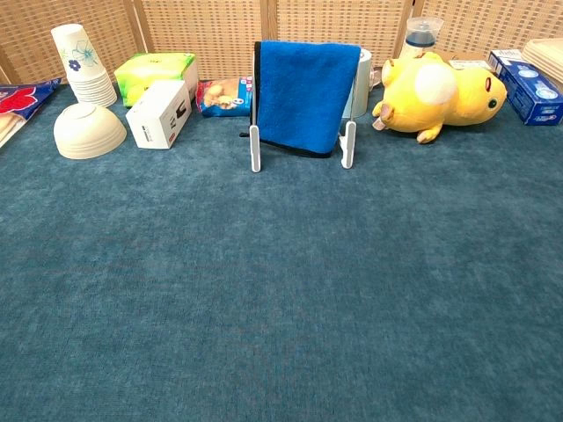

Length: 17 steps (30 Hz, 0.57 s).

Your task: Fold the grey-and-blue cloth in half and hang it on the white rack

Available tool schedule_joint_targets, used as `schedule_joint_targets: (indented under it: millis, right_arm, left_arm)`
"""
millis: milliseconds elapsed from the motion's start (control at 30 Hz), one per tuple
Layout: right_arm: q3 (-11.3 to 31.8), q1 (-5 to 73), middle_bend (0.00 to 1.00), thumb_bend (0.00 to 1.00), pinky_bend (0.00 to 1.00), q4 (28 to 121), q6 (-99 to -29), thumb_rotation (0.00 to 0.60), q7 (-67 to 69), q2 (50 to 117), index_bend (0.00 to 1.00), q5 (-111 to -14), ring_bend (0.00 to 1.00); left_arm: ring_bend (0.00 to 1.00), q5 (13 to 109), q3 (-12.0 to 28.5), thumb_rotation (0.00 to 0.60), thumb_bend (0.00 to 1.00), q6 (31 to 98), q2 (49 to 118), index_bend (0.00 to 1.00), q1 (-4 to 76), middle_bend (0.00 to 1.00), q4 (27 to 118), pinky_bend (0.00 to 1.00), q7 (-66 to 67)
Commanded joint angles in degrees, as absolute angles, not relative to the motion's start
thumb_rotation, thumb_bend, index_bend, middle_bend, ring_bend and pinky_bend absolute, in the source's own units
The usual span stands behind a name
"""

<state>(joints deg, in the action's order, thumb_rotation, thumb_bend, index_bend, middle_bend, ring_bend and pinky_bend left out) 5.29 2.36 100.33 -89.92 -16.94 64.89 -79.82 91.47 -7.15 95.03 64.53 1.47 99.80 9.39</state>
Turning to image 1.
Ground blue and grey cloth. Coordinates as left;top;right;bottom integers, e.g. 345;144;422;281
238;40;362;159

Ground teal table cloth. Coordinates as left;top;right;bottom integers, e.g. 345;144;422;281
0;76;563;422

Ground blue biscuit bag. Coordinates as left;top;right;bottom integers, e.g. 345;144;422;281
195;76;255;119

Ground light blue pitcher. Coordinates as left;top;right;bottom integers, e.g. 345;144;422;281
341;47;373;120

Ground white product box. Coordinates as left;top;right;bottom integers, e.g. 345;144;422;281
125;79;193;150

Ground yellow plush toy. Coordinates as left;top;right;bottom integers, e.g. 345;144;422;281
371;51;508;145

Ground green tissue box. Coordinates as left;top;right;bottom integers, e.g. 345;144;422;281
113;52;199;109

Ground woven wooden folding screen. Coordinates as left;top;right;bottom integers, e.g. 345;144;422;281
0;0;563;85

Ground cream upturned bowl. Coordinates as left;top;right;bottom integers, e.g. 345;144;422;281
53;102;128;160

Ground clear jar with blue lid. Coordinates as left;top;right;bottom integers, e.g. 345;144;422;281
398;16;444;61

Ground brown cardboard box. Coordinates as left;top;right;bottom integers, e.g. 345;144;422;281
433;50;494;71

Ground stack of paper cups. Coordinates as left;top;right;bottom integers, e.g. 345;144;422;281
50;23;119;109

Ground long blue box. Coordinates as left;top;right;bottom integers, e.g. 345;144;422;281
488;48;563;127

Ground rubber gloves package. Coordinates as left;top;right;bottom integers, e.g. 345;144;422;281
0;77;62;149

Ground beige lidded food container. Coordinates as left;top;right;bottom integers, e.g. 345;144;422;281
522;38;563;71

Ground metal wire rack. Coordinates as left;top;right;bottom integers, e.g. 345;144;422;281
249;43;358;173

